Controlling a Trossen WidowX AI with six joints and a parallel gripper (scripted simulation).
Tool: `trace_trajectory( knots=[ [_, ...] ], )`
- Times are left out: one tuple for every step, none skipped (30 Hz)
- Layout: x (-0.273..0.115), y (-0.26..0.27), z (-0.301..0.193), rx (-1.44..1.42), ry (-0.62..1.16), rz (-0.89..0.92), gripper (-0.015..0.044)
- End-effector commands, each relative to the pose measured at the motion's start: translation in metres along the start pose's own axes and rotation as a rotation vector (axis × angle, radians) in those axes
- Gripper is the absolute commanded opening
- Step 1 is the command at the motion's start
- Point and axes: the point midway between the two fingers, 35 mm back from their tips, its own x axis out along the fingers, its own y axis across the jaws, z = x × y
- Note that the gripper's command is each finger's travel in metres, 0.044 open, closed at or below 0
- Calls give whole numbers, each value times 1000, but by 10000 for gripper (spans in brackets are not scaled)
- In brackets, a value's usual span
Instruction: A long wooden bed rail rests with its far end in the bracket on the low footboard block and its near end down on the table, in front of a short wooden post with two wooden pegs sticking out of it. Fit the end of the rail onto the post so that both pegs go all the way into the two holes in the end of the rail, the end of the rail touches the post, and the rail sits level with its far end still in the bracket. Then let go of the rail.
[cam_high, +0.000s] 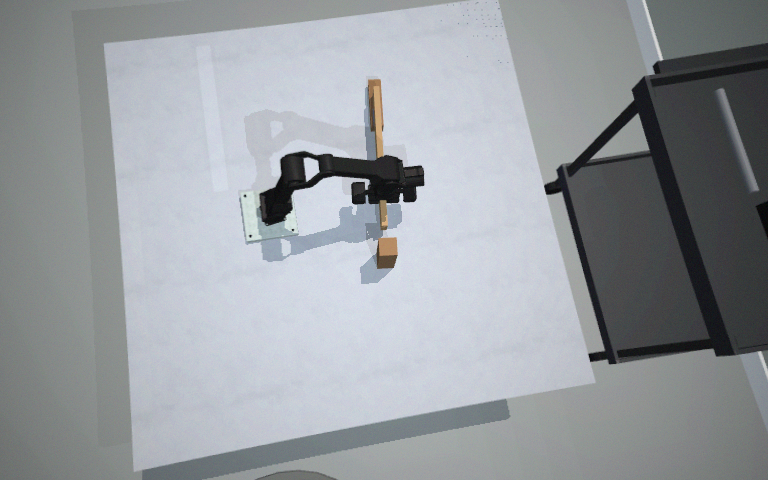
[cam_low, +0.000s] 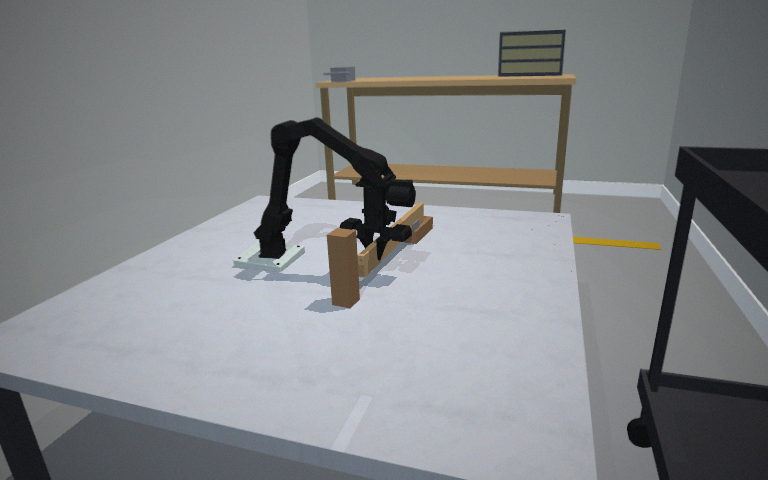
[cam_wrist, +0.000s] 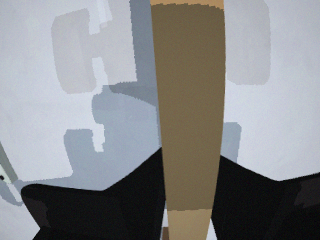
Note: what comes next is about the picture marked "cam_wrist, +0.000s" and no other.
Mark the long wooden rail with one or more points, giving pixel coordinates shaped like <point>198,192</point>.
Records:
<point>189,41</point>

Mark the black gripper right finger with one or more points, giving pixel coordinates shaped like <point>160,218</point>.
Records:
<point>249,206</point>

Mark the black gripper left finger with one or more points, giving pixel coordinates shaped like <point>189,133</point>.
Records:
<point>132,209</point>

